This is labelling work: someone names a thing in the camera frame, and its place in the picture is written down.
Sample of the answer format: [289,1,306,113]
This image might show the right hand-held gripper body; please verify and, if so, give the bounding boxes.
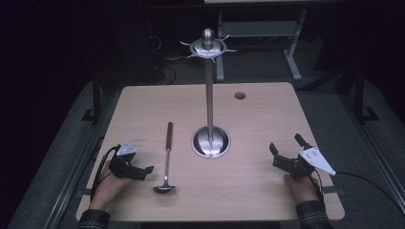
[272,146,337,181]

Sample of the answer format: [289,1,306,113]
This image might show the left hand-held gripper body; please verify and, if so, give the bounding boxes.
[109,139,147,181]

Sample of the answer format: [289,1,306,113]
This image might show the steel ladle with brown handle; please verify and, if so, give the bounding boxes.
[152,121,177,195]

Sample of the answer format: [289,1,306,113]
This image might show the steel utensil rack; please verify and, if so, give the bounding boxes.
[179,27,239,160]

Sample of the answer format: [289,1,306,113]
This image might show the person's right hand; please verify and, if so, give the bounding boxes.
[284,174,323,204]

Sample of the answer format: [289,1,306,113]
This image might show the person's left hand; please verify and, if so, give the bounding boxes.
[88,160,135,211]

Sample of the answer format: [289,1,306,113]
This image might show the black metal stand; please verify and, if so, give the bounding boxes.
[80,79,103,124]
[352,67,380,124]

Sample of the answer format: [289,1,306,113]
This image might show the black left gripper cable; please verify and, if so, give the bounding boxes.
[90,145,122,202]

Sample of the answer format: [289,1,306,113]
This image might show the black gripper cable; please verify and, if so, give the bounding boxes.
[307,169,405,216]
[90,145,122,202]

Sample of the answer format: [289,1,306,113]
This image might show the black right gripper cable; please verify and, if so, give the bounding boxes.
[307,169,405,216]

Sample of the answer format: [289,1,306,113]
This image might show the black floor cables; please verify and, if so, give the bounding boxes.
[148,33,193,86]

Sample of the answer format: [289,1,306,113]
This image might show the white desk with metal frame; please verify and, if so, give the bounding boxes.
[203,0,309,83]

